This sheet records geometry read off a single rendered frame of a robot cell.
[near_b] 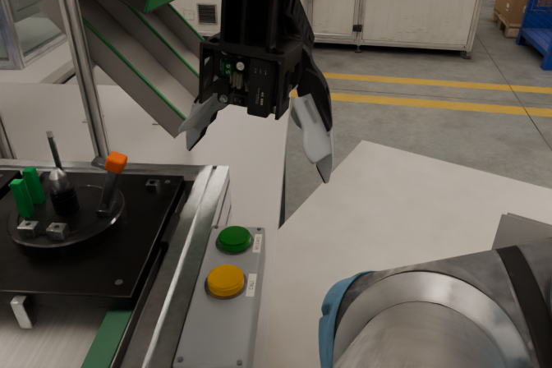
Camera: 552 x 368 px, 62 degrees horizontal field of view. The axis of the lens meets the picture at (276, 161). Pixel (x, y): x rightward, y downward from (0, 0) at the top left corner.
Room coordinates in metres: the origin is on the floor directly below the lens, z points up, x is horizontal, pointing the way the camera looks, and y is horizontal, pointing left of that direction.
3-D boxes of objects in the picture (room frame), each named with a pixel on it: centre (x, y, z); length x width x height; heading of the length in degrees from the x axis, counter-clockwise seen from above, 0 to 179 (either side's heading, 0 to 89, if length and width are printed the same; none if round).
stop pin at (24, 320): (0.34, 0.27, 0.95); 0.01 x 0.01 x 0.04; 86
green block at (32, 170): (0.48, 0.31, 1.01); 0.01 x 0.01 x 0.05; 86
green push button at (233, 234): (0.44, 0.05, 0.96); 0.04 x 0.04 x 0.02
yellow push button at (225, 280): (0.37, 0.06, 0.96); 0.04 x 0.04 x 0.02
